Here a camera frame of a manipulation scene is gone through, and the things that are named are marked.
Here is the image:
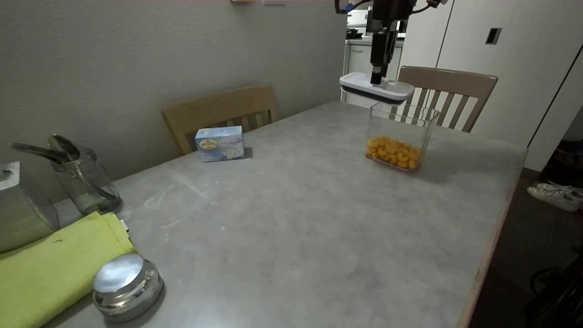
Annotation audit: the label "round silver tin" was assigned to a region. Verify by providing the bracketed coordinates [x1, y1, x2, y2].
[91, 251, 166, 322]

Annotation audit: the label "orange snack pieces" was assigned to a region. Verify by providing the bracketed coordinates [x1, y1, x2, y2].
[364, 134, 425, 173]

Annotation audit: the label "clear plastic container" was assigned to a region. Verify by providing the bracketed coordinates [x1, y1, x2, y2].
[363, 98, 441, 174]

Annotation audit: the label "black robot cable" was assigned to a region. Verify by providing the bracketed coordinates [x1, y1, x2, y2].
[334, 0, 374, 14]

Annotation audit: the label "white sneaker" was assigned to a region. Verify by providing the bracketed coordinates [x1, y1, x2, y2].
[527, 184, 581, 213]
[548, 180, 583, 200]

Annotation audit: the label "blue tea box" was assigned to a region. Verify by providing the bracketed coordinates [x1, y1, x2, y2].
[193, 123, 246, 164]

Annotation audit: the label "white container lid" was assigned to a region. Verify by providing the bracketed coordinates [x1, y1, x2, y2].
[337, 71, 415, 103]

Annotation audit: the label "metal spoon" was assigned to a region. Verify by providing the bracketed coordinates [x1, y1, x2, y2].
[49, 133, 84, 162]

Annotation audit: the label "black floor equipment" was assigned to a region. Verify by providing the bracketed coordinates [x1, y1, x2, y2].
[525, 247, 583, 328]

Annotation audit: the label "dark metal utensil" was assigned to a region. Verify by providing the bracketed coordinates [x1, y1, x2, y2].
[11, 140, 71, 165]

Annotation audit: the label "wooden slat-back chair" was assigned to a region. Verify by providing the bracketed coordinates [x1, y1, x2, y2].
[388, 63, 499, 134]

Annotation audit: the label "green cloth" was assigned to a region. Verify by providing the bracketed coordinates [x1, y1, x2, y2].
[0, 209, 137, 328]

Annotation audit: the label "brown wooden chair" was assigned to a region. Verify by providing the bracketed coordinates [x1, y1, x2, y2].
[160, 83, 279, 156]

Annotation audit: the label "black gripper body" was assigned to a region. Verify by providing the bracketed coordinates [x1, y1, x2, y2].
[366, 0, 419, 36]

